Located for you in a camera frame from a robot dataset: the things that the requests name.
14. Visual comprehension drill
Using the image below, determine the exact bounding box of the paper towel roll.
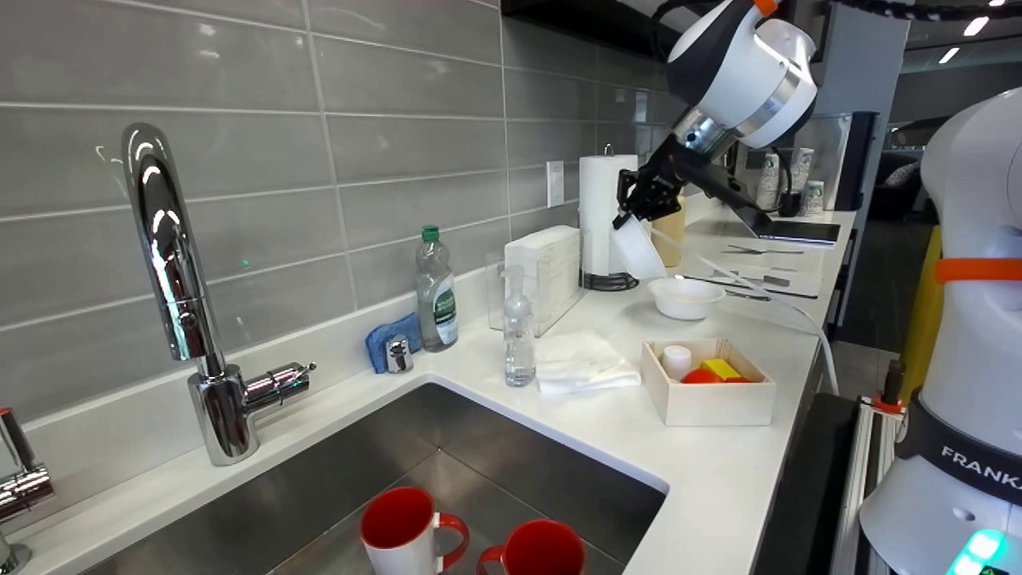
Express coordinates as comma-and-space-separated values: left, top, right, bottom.
577, 155, 638, 277

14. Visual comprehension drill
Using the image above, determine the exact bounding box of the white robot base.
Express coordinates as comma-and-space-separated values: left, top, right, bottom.
858, 89, 1022, 575

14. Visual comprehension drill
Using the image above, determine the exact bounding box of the chrome kitchen faucet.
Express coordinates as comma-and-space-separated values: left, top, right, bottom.
126, 121, 313, 468

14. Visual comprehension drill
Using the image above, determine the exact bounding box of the stainless steel sink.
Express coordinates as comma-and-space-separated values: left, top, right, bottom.
88, 385, 665, 575

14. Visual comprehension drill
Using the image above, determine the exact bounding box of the white bowl with beans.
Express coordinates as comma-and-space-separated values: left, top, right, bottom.
614, 216, 668, 280

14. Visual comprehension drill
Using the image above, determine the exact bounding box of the clear small bottle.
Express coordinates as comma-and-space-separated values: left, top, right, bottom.
505, 265, 537, 388

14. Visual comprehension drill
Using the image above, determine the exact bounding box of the red white mug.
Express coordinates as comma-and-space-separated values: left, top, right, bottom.
358, 487, 470, 575
476, 519, 586, 575

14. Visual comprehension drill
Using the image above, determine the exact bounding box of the green cap soap bottle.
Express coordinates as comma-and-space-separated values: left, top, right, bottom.
414, 226, 461, 352

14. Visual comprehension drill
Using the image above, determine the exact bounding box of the wall outlet plate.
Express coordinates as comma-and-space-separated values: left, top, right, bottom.
542, 161, 566, 207

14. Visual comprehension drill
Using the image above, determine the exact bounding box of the white empty bowl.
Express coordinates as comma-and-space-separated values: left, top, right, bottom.
650, 277, 726, 322

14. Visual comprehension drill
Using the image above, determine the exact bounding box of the yellow toy item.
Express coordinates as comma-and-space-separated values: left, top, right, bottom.
702, 358, 744, 381

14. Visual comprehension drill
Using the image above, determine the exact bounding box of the white cable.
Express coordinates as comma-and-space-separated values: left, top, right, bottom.
698, 254, 845, 396

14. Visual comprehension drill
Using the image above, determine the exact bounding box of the wooden toy box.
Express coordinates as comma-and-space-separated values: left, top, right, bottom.
642, 338, 775, 429

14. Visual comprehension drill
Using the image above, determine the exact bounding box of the orange toy item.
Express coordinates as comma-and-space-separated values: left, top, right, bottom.
682, 368, 718, 385

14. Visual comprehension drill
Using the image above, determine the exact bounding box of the white crumpled paper towel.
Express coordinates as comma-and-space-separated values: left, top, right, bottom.
537, 332, 642, 396

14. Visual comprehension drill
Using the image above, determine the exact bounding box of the white napkin stack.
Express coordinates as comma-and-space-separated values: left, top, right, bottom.
505, 223, 582, 332

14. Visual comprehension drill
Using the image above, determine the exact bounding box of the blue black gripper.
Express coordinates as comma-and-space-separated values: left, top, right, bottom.
614, 133, 726, 226

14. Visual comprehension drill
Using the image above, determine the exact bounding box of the black paper towel holder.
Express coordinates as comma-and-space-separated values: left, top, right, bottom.
582, 271, 638, 291

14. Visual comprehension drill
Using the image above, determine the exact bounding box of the white toy bottle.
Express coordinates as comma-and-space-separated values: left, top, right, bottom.
663, 346, 693, 381

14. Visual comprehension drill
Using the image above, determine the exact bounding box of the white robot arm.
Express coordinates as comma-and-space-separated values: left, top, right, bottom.
614, 0, 818, 238

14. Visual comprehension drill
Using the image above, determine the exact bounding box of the blue sponge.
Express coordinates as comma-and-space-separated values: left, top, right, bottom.
365, 313, 423, 375

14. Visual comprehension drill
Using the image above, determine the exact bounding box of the small chrome side tap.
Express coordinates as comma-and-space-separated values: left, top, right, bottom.
0, 402, 59, 575

